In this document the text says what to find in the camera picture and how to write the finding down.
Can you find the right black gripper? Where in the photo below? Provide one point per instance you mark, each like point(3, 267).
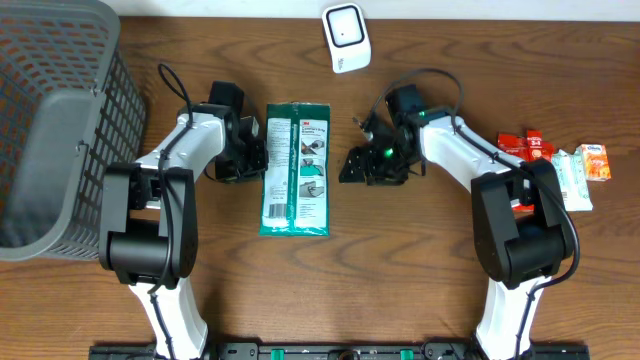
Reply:
point(367, 152)

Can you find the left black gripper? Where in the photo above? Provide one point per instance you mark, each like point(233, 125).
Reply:
point(256, 149)

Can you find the green white gloves package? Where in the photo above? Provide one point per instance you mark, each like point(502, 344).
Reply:
point(295, 200)

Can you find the orange red snack bag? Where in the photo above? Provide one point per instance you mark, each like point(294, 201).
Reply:
point(517, 146)

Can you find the mint green wipes pack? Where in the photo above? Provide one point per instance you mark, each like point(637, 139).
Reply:
point(572, 180)

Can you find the small orange tissue box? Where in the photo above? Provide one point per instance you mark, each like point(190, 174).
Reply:
point(595, 160)

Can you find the red candy bar wrapper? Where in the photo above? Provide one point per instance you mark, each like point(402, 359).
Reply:
point(535, 148)

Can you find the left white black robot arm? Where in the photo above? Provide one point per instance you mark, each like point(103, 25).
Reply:
point(148, 234)

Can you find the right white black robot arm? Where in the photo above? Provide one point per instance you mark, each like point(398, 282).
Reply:
point(523, 236)

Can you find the white barcode scanner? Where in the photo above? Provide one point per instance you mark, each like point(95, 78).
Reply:
point(346, 37)

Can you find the grey plastic mesh basket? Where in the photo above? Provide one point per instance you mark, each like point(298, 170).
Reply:
point(69, 108)

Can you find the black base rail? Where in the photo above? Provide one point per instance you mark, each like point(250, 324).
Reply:
point(438, 350)

